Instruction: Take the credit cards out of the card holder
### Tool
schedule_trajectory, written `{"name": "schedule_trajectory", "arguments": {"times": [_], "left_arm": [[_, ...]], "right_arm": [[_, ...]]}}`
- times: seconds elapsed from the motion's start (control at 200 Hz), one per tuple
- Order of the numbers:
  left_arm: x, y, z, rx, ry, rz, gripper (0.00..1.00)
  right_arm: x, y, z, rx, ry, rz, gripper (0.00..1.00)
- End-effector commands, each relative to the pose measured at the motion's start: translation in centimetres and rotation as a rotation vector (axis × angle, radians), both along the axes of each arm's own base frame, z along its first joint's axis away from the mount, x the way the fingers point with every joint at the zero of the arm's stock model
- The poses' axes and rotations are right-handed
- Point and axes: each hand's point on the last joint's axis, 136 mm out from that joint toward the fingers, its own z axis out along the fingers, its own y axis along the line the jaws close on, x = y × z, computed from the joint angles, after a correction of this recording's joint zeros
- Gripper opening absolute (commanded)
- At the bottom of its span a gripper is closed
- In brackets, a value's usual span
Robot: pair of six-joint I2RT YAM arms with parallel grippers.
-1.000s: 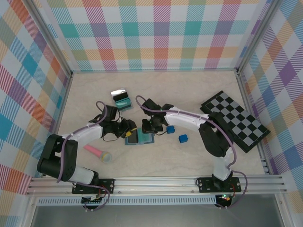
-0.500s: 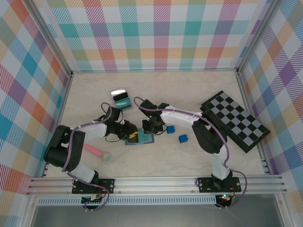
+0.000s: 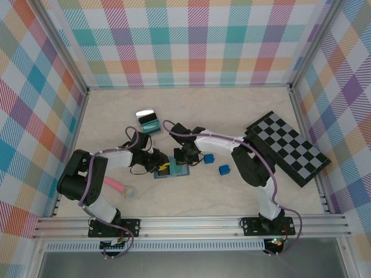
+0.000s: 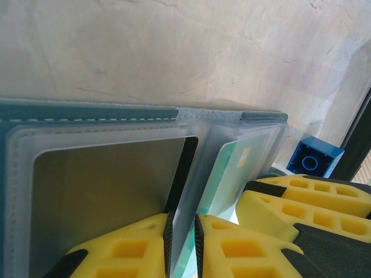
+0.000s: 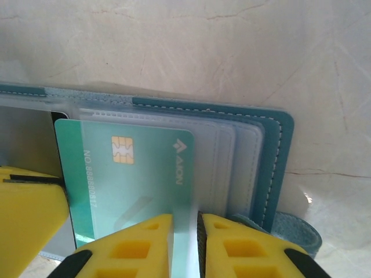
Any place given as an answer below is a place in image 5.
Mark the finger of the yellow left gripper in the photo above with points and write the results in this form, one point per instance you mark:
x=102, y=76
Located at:
x=29, y=220
x=26, y=173

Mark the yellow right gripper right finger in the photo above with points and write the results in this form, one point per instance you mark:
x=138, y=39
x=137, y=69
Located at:
x=246, y=252

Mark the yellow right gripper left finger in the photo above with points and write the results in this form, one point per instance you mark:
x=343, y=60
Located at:
x=130, y=252

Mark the mint green chip card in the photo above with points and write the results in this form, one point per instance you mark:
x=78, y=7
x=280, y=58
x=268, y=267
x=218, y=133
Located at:
x=139, y=179

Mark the teal leather card holder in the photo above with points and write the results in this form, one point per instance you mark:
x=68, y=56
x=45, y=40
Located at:
x=272, y=162

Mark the silver grey card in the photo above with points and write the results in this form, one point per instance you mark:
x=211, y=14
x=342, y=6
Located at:
x=26, y=139

